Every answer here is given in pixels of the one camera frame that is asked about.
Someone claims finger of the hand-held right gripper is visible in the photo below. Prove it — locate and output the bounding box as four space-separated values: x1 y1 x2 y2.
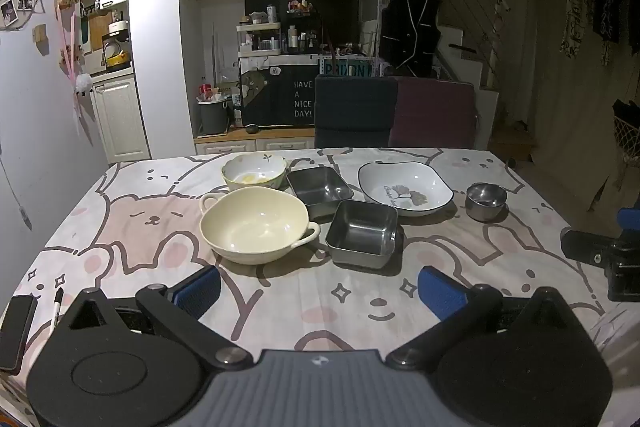
560 228 620 269
616 205 640 236

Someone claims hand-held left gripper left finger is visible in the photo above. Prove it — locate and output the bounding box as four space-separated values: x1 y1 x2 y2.
61 265 255 371

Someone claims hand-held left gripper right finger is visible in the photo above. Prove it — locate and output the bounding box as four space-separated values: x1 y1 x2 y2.
384 265 583 371

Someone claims cream two-handled bowl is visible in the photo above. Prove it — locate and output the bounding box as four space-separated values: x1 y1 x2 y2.
199 186 322 266

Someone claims steel rectangular container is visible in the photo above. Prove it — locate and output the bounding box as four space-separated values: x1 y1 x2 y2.
325 199 405 270
286 166 355 219

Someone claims small round steel bowl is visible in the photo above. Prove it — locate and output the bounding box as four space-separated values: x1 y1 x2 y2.
465 182 508 223

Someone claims white square leaf-print plate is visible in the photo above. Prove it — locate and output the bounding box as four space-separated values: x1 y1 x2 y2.
357 161 455 218

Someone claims lemon print scalloped bowl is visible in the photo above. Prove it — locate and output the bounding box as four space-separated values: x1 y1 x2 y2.
221 153 289 192

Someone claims cardboard box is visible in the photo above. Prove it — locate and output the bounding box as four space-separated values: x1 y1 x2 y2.
490 122 539 163

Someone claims black marker pen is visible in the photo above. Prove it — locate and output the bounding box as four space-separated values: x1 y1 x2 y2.
49 287 65 334

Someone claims wooden-top drawer cabinet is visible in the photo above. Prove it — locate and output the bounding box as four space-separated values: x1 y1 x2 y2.
194 127 317 156

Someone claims grey trash bin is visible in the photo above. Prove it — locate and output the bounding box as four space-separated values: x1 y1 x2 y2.
197 99 231 136

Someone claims white staircase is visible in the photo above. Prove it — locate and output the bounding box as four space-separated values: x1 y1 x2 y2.
434 24 501 150

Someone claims maroon chair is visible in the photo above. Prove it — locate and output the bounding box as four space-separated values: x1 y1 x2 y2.
390 76 479 151

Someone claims white kitchen base cabinet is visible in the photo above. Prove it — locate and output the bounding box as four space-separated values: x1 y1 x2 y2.
90 74 152 166

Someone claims black smartphone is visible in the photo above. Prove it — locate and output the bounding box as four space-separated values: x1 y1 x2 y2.
0 294 39 376

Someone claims dark blue chair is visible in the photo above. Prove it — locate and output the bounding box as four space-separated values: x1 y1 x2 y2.
314 75 399 150

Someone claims black printed cloth cover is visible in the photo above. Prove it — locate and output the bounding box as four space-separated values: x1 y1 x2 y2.
239 62 319 128

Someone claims white storage rack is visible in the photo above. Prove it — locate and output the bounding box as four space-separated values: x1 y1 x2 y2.
236 22 282 58

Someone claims black jacket white piping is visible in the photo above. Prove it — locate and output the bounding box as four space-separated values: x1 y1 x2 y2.
378 0 442 78

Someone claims pink hanging ribbon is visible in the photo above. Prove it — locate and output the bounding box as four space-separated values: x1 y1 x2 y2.
56 13 96 148

